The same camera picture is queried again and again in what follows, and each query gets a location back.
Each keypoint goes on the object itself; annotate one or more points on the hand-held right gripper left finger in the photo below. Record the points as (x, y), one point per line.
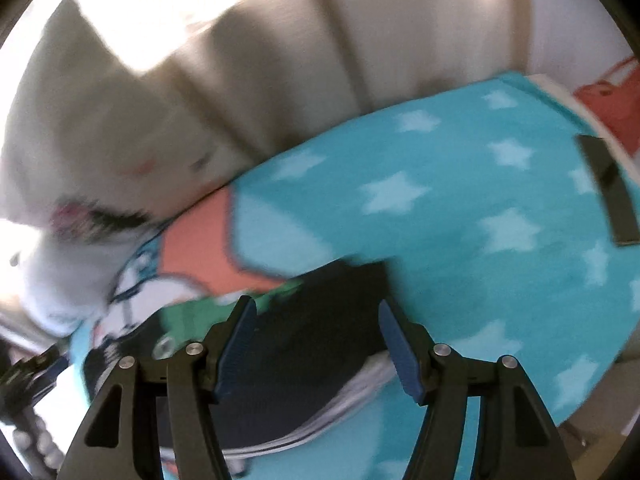
(234, 355)

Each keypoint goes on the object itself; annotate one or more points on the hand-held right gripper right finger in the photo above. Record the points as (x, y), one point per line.
(401, 360)

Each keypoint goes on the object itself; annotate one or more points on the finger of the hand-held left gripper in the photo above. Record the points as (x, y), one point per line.
(30, 375)

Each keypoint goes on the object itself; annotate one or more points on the dark pants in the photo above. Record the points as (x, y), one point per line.
(305, 340)

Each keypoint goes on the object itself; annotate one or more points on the teal star printed blanket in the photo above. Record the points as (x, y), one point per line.
(450, 210)

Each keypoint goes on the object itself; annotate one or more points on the white pillow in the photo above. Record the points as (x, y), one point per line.
(95, 125)

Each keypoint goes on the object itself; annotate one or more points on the beige padded headboard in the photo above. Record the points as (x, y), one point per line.
(300, 60)

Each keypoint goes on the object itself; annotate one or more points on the orange printed cloth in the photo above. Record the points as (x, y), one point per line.
(612, 95)

